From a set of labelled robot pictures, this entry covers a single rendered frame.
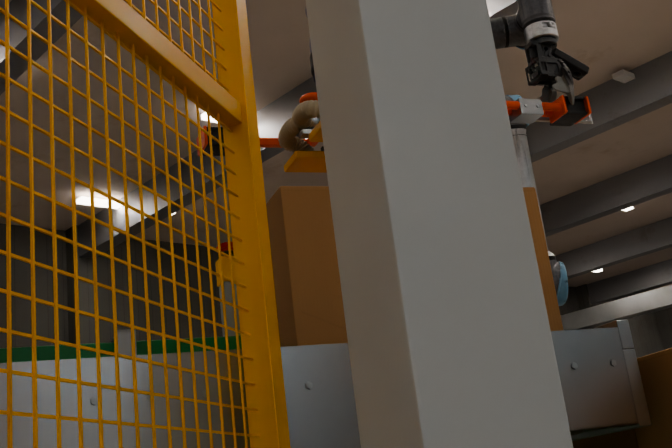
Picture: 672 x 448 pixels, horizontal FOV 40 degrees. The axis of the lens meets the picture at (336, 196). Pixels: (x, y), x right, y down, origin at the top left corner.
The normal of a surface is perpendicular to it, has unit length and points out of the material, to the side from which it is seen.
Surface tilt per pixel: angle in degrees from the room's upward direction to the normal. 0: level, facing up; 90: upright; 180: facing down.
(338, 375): 90
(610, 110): 90
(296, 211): 90
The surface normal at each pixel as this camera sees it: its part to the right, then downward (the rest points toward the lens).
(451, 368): 0.33, -0.34
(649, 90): -0.75, -0.13
